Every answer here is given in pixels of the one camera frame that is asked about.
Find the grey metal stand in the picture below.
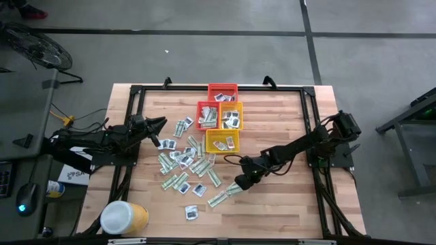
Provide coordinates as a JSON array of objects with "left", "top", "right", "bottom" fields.
[{"left": 375, "top": 86, "right": 436, "bottom": 199}]

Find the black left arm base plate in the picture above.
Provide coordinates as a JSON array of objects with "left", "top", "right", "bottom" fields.
[{"left": 90, "top": 146, "right": 141, "bottom": 167}]

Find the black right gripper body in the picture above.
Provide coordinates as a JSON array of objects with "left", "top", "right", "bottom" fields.
[{"left": 238, "top": 154, "right": 272, "bottom": 181}]

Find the silver metal bar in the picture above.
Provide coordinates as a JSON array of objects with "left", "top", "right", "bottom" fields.
[
  {"left": 298, "top": 239, "right": 337, "bottom": 245},
  {"left": 108, "top": 238, "right": 147, "bottom": 245}
]

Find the black desk bracket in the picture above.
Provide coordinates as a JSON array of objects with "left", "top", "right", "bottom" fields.
[{"left": 12, "top": 133, "right": 35, "bottom": 150}]

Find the blue yellow can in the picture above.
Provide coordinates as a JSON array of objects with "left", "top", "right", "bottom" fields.
[{"left": 46, "top": 180, "right": 66, "bottom": 199}]

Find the black floor fan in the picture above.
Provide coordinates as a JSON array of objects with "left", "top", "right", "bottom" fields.
[{"left": 0, "top": 21, "right": 84, "bottom": 85}]

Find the yellow plastic basket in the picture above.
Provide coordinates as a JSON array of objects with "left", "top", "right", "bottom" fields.
[
  {"left": 219, "top": 101, "right": 245, "bottom": 131},
  {"left": 204, "top": 128, "right": 241, "bottom": 154}
]

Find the black keyboard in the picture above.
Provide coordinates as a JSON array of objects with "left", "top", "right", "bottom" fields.
[{"left": 0, "top": 161, "right": 14, "bottom": 199}]

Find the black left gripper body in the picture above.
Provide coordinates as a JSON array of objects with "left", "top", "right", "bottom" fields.
[{"left": 126, "top": 113, "right": 151, "bottom": 140}]

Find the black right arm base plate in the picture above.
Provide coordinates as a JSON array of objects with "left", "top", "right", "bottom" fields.
[{"left": 305, "top": 140, "right": 361, "bottom": 169}]

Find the black computer mouse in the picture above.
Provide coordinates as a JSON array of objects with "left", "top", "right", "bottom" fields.
[{"left": 15, "top": 182, "right": 39, "bottom": 218}]

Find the orange plastic basket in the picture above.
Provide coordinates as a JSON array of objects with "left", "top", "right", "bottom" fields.
[
  {"left": 207, "top": 82, "right": 239, "bottom": 103},
  {"left": 196, "top": 100, "right": 221, "bottom": 132}
]

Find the black aluminium table frame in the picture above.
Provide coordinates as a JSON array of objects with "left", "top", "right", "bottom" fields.
[{"left": 81, "top": 84, "right": 367, "bottom": 239}]

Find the yellow power plug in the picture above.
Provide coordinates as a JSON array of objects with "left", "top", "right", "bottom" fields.
[{"left": 50, "top": 110, "right": 76, "bottom": 129}]

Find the yellow canister white lid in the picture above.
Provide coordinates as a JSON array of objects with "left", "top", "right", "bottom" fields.
[{"left": 99, "top": 200, "right": 150, "bottom": 235}]

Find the person's foot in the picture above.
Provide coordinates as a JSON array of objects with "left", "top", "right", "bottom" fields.
[{"left": 16, "top": 1, "right": 49, "bottom": 20}]

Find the white cardboard box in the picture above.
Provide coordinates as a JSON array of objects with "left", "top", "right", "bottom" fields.
[{"left": 57, "top": 146, "right": 93, "bottom": 186}]

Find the grey desk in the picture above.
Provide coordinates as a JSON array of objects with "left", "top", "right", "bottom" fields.
[{"left": 0, "top": 67, "right": 59, "bottom": 241}]

